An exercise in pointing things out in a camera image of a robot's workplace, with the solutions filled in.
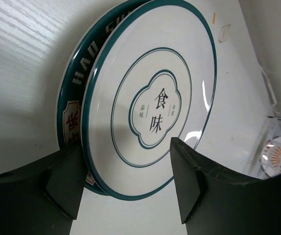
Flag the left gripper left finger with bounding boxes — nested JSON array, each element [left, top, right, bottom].
[[0, 146, 86, 235]]

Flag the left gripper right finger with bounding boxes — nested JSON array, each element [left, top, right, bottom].
[[170, 138, 281, 235]]

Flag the orange sunburst pattern plate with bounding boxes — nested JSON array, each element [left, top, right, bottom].
[[260, 136, 281, 177]]

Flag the green rimmed white plate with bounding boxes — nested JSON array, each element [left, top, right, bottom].
[[56, 0, 153, 196]]

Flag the white plate brown pattern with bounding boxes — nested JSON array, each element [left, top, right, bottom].
[[81, 0, 217, 201]]

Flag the white wire dish rack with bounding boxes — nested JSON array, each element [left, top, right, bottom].
[[244, 116, 281, 179]]

